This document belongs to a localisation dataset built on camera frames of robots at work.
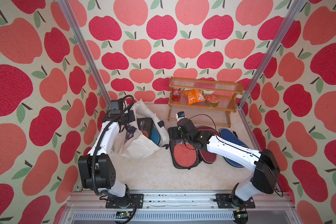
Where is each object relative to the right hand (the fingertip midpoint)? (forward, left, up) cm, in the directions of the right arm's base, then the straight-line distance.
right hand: (174, 130), depth 81 cm
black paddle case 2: (-6, -7, -18) cm, 20 cm away
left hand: (+8, +26, +1) cm, 27 cm away
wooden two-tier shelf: (+31, -21, -4) cm, 37 cm away
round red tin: (+30, -25, -1) cm, 39 cm away
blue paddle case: (+12, -40, -18) cm, 45 cm away
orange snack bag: (+31, -12, 0) cm, 33 cm away
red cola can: (+28, +1, +4) cm, 28 cm away
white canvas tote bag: (-9, +19, -6) cm, 22 cm away
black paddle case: (+12, +22, -13) cm, 28 cm away
